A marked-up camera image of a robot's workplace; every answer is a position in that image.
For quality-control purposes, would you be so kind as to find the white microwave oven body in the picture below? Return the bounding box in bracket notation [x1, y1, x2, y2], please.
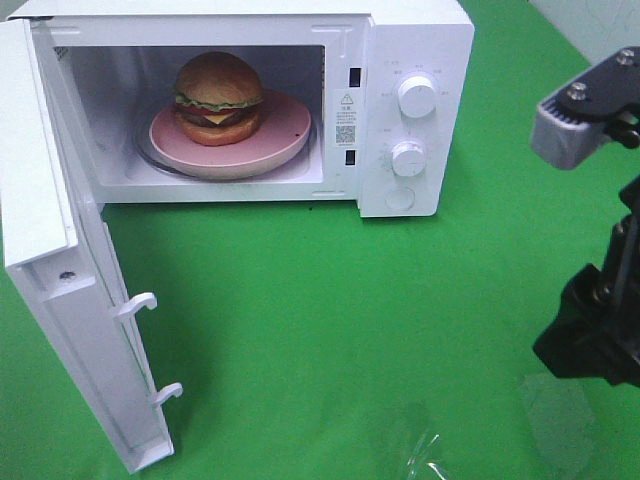
[7, 1, 474, 217]

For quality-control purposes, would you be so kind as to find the upper white microwave knob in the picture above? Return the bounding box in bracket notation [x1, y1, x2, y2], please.
[397, 73, 437, 119]

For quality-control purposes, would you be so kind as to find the lower white microwave knob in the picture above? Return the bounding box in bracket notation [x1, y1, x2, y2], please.
[391, 140, 427, 178]

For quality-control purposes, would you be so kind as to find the white microwave knob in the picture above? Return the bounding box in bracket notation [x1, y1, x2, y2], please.
[397, 73, 437, 119]
[391, 140, 427, 178]

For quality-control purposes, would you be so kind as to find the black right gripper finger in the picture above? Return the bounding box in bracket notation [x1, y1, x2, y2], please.
[531, 46, 639, 170]

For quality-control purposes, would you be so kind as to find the burger with lettuce and cheese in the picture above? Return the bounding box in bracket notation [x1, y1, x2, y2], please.
[174, 51, 263, 147]

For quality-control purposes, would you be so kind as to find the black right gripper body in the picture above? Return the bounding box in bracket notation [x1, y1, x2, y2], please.
[533, 179, 639, 386]

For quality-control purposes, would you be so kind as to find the round white door button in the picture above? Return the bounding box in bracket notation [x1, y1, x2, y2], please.
[385, 187, 415, 211]

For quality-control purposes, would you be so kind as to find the pink round plate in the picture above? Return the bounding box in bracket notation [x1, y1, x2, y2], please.
[148, 88, 312, 180]

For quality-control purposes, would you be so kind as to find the white microwave door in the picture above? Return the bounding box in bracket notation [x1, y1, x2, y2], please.
[1, 18, 183, 472]

